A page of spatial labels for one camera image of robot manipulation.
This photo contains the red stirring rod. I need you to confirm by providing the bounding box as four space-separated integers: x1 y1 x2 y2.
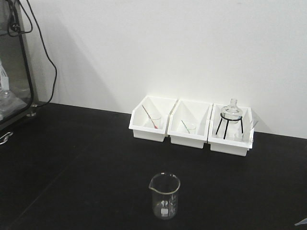
142 104 158 129

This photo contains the small beaker in right bin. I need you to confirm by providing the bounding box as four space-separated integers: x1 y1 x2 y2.
234 131 246 142

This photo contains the glass door cabinet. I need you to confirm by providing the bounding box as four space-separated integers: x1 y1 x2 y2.
0 0 38 130

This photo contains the small beaker in bin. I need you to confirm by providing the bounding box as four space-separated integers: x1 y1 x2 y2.
150 113 162 129
186 123 197 134
234 131 246 142

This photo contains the black wire tripod stand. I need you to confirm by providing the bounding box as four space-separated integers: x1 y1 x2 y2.
215 113 244 139

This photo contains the small beaker in middle bin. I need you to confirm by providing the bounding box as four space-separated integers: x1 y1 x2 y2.
186 123 197 134

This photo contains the white plastic bin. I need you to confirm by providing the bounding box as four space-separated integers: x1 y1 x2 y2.
208 104 254 157
167 99 213 149
129 95 178 142

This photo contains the metal cabinet handle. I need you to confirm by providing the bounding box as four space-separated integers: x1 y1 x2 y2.
0 132 13 145

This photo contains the small beaker in left bin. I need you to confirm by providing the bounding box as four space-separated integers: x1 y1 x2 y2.
150 113 162 129

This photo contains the round glass flask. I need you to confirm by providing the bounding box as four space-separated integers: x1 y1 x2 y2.
221 99 243 124

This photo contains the right white plastic bin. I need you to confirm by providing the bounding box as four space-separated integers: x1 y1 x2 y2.
208 104 254 157

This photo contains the clear glass beaker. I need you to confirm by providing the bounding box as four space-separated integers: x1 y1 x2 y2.
148 172 181 220

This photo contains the left white plastic bin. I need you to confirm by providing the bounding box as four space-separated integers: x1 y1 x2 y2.
129 95 178 142

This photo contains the middle white plastic bin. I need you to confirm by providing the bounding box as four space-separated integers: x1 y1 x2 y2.
167 99 213 149

